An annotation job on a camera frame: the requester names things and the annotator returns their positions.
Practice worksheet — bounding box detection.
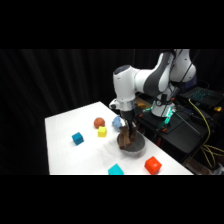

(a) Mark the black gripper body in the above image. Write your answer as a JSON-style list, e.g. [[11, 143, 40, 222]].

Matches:
[[119, 110, 138, 128]]

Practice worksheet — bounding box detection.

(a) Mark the brown plush deer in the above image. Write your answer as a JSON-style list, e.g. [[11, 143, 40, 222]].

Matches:
[[117, 125, 138, 150]]

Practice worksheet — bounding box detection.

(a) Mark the grey bowl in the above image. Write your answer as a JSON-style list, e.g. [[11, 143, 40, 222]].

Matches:
[[116, 130, 147, 157]]

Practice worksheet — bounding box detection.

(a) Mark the light blue animal toy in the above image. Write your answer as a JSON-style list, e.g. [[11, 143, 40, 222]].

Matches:
[[111, 115, 124, 132]]

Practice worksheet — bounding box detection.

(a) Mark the yellow cube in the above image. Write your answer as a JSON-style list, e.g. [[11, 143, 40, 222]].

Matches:
[[97, 125, 108, 138]]

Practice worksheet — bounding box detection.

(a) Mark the orange ball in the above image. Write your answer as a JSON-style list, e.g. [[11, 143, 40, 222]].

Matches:
[[93, 117, 106, 130]]

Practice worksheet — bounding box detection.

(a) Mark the orange cube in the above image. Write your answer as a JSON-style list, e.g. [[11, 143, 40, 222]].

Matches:
[[144, 155, 163, 175]]

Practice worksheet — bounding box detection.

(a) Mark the cyan cube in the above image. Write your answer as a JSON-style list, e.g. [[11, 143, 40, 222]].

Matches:
[[107, 163, 125, 176]]

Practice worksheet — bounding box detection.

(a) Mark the black robot stand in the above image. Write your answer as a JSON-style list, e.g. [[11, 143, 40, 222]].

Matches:
[[133, 93, 224, 165]]

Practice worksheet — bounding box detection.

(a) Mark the blue cube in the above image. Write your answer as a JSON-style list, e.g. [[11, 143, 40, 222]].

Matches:
[[71, 131, 85, 146]]

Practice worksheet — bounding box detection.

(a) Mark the black laptop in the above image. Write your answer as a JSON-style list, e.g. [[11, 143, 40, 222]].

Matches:
[[179, 85, 224, 108]]

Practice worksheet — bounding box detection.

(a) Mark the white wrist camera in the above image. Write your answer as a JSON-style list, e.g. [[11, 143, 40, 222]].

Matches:
[[108, 98, 120, 110]]

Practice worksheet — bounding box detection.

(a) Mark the yellow cable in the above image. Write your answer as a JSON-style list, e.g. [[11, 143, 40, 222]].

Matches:
[[187, 98, 224, 169]]

